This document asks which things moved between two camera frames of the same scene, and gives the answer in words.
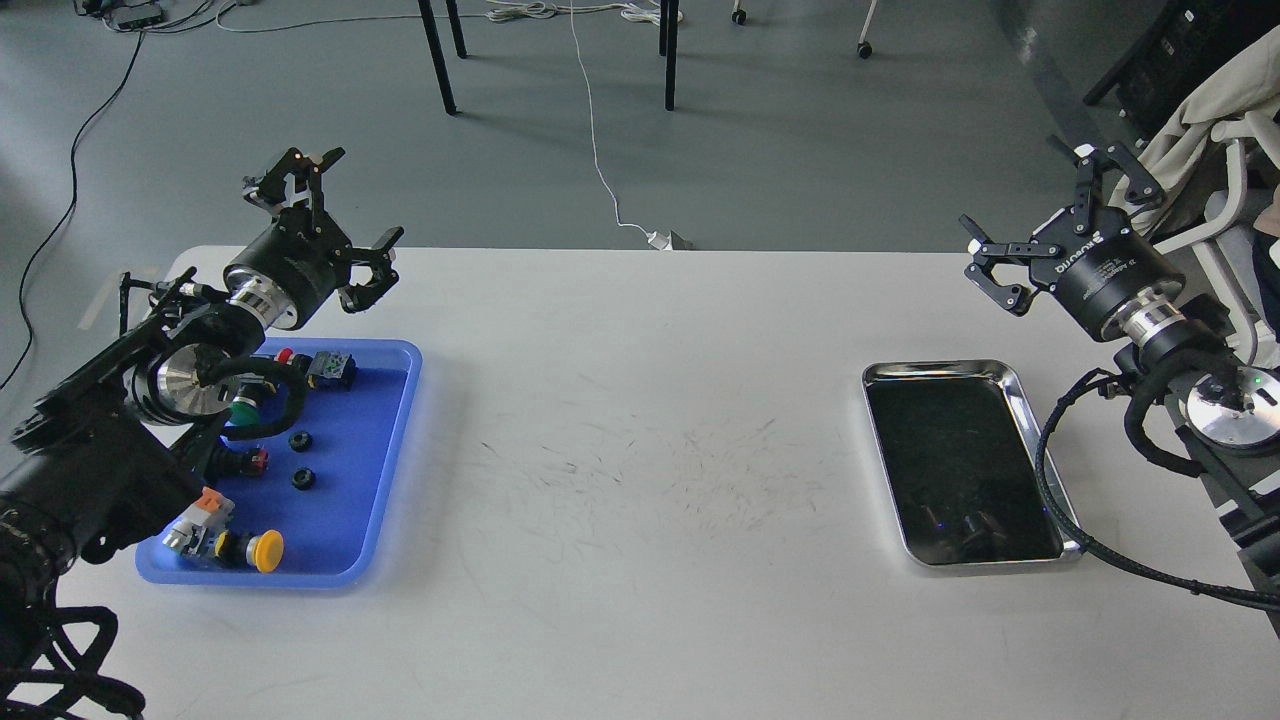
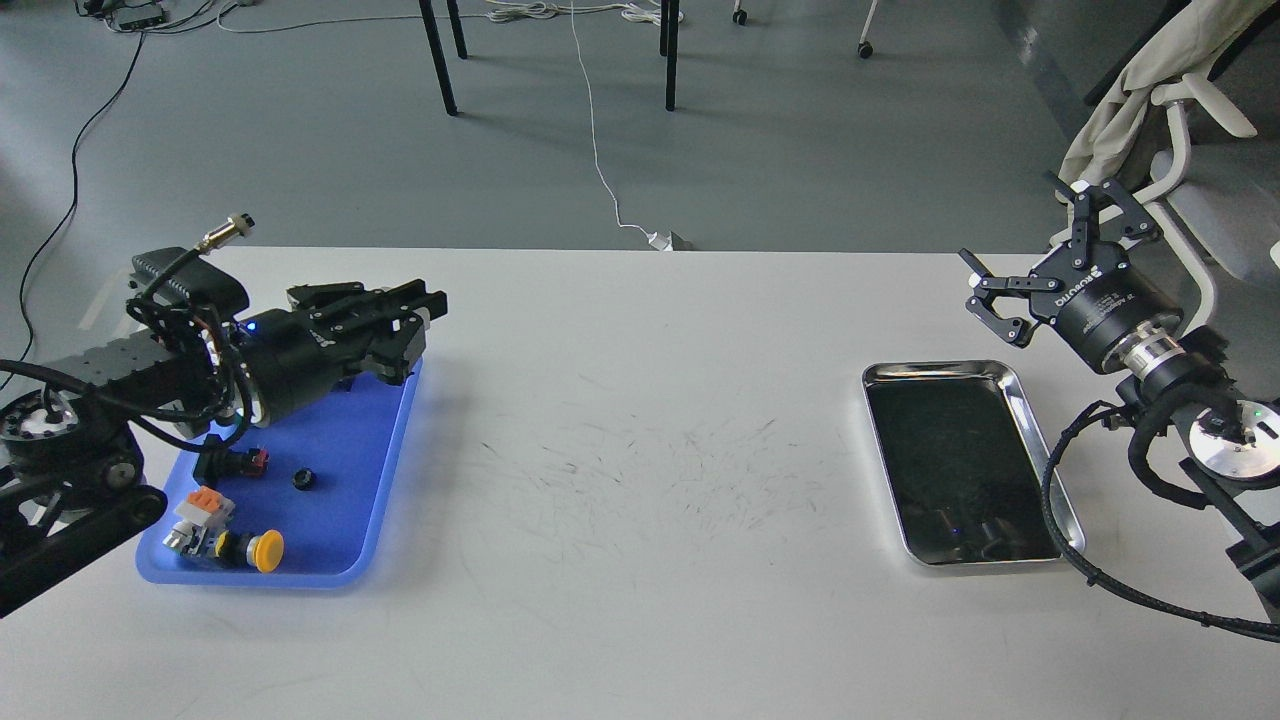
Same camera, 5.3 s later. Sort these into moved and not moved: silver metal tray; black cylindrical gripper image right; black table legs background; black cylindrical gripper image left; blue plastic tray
Moved: black cylindrical gripper image right; black cylindrical gripper image left
Not moved: black table legs background; silver metal tray; blue plastic tray
